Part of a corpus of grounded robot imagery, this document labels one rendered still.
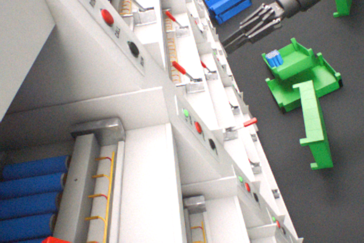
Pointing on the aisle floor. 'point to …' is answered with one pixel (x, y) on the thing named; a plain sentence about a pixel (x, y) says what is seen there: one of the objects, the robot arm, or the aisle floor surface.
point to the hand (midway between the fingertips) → (234, 41)
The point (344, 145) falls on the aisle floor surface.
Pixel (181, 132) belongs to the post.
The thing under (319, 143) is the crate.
